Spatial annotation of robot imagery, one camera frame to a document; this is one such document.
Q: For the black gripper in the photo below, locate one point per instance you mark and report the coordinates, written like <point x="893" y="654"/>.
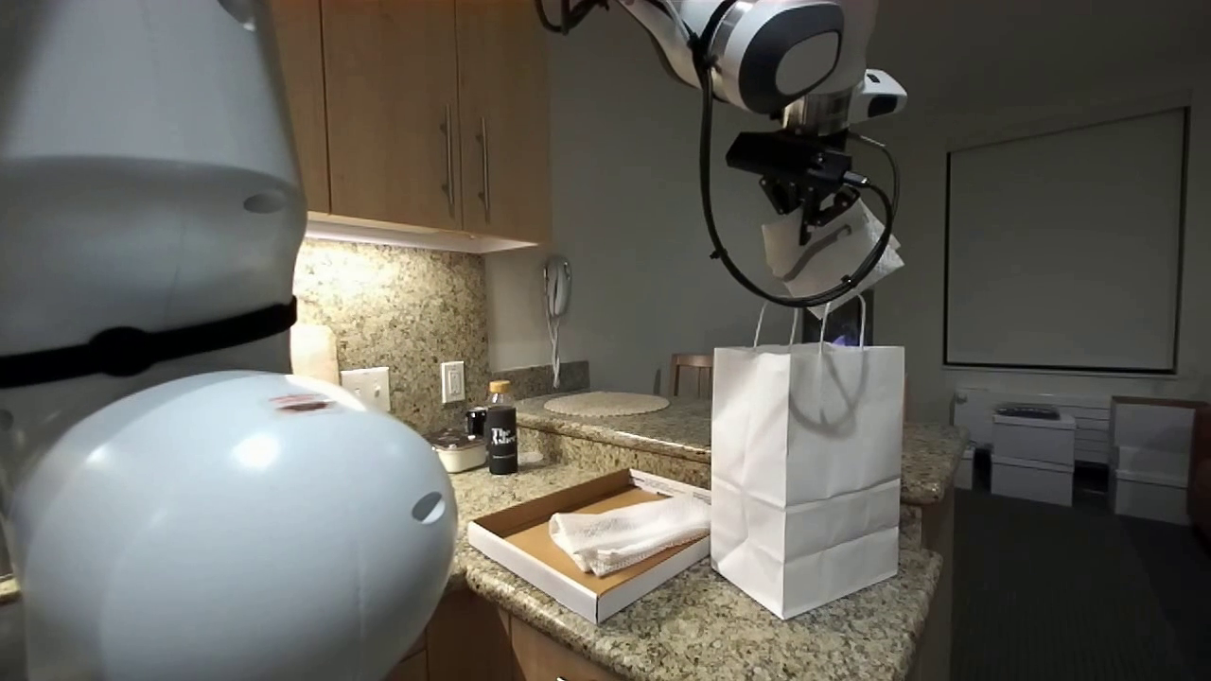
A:
<point x="799" y="170"/>

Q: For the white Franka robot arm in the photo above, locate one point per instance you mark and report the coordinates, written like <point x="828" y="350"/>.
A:
<point x="192" y="531"/>

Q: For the wooden chair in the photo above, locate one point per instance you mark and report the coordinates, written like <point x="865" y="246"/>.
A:
<point x="689" y="377"/>

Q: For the round beige plate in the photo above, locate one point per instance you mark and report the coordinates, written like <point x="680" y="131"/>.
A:
<point x="608" y="403"/>

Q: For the white stacked storage box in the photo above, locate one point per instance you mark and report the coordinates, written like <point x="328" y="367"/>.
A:
<point x="1032" y="455"/>
<point x="1152" y="463"/>

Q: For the dark bottle with label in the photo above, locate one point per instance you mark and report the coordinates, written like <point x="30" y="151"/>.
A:
<point x="500" y="436"/>

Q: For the flat cardboard box tray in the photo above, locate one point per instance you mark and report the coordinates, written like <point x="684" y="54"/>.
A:
<point x="555" y="567"/>

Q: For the wooden upper cabinet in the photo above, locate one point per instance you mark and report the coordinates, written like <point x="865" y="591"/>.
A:
<point x="392" y="115"/>

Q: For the white wall projection board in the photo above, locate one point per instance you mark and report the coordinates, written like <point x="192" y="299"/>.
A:
<point x="1066" y="241"/>

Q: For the white wall phone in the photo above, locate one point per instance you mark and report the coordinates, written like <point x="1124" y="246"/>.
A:
<point x="558" y="289"/>

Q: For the white wall outlet plate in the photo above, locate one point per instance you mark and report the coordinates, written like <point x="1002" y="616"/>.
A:
<point x="367" y="387"/>
<point x="453" y="379"/>

